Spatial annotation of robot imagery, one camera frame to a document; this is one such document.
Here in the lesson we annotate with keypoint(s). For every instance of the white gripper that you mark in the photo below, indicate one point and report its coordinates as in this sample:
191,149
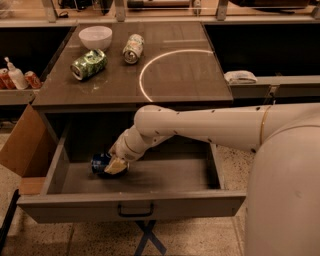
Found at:
121,152

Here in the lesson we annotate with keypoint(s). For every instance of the blue pepsi can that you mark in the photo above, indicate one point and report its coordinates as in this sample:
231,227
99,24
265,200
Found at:
99,162

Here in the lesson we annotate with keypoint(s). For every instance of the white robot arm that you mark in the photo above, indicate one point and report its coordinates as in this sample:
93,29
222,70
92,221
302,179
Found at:
283,198

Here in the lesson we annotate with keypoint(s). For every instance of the grey open drawer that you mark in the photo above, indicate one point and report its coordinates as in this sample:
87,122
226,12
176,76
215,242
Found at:
181,177

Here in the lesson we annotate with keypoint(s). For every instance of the grey counter cabinet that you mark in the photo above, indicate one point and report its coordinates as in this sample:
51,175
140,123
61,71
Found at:
177,69

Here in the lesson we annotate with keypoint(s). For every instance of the green crushed soda can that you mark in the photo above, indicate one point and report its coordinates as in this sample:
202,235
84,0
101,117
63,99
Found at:
89,64

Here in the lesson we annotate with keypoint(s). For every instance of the white green soda can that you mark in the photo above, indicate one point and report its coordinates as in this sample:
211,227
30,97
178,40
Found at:
133,49

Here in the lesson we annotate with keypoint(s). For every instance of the red soda can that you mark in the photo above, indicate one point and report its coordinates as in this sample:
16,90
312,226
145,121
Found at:
33,80

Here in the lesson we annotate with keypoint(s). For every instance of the red can at edge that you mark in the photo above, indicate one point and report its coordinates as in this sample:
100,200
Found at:
5,80

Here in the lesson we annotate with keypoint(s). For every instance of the brown cardboard box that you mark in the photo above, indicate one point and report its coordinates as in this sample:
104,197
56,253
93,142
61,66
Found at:
28,151

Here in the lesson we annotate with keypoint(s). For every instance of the white bowl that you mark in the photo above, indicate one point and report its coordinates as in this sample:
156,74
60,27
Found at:
96,37

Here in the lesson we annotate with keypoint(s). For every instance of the white soap dispenser bottle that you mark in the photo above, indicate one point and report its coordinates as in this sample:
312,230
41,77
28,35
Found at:
16,75

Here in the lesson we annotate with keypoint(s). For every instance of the folded white cloth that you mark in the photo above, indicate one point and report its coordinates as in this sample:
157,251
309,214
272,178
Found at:
240,77

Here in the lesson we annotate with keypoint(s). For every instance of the right grey shelf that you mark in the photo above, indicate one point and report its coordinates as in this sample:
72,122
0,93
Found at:
283,56

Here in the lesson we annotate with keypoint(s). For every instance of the black drawer handle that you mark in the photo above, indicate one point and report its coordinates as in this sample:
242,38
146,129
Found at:
135,212

